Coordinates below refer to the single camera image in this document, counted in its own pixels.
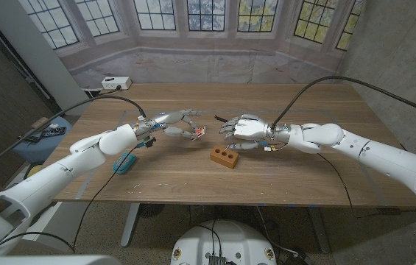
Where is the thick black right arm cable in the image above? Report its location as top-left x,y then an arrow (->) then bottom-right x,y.
272,74 -> 416,130

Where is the black remote control with buttons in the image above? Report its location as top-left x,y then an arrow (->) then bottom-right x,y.
40,126 -> 67,139

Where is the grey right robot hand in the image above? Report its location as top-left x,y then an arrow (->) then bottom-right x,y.
219,113 -> 291,151

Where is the printed window backdrop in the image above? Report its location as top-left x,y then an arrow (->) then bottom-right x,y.
18,0 -> 365,89

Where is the black floor fan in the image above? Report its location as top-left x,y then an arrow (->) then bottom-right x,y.
139,203 -> 166,219

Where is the slim black remote control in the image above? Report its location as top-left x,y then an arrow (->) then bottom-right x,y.
16,134 -> 41,144

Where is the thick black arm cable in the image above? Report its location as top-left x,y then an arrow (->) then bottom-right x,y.
272,74 -> 416,130
0,94 -> 147,182

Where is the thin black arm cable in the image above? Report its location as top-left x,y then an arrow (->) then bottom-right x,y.
316,152 -> 416,219
0,143 -> 144,254

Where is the small red white matchbox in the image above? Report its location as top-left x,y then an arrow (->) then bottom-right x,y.
191,127 -> 207,141

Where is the yellow round object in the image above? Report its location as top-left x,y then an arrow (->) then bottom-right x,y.
23,164 -> 43,182

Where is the white robot body edge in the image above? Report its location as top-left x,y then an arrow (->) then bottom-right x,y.
0,255 -> 122,265

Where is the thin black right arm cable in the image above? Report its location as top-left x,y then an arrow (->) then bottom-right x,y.
316,152 -> 416,219

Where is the beige twine roll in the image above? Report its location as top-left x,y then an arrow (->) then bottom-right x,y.
30,116 -> 52,132

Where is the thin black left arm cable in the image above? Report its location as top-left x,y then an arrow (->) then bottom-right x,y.
0,143 -> 144,254

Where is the brown wooden block with holes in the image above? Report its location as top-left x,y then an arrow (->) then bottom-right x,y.
209,144 -> 240,170

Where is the white robot torso base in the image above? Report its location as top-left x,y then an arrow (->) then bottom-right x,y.
170,219 -> 278,265

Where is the teal handheld calculator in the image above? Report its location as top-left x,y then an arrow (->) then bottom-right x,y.
112,152 -> 138,175

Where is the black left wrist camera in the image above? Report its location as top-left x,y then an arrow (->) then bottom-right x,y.
137,135 -> 157,149

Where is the blue padded stool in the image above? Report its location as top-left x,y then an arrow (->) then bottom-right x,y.
10,116 -> 73,165

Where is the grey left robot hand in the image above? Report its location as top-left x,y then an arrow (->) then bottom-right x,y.
132,108 -> 203,141

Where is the white power strip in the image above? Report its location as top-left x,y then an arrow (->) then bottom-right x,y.
101,76 -> 133,91

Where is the grey metal table leg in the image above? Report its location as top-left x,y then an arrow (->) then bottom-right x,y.
120,203 -> 142,248
306,206 -> 332,255

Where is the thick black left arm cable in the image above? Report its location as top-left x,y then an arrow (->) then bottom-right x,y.
0,94 -> 147,182

